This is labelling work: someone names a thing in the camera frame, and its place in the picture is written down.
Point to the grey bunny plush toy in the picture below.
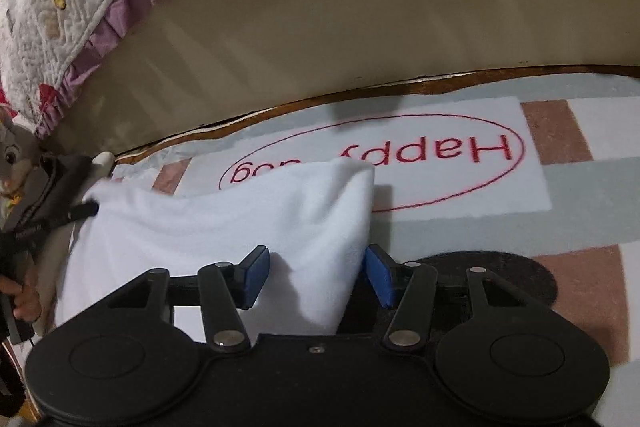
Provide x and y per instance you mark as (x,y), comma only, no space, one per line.
(12,152)

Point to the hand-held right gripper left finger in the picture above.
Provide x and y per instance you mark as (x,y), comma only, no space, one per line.
(255,274)

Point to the pink grey checked rug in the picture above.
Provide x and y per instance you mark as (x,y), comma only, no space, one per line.
(575,187)

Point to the dark grey folded garment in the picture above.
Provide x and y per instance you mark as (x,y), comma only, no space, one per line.
(60,177)

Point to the white t-shirt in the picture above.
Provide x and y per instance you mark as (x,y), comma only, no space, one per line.
(225,227)

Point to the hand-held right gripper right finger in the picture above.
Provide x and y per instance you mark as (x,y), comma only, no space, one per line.
(380,279)

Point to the white quilt with purple ruffle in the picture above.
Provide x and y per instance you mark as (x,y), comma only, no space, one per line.
(65,7)

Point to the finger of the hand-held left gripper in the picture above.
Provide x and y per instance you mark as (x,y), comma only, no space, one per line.
(82,210)

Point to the person's left hand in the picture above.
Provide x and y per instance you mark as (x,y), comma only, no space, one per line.
(27,304)

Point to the cream folded garment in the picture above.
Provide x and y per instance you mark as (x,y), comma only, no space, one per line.
(103,163)

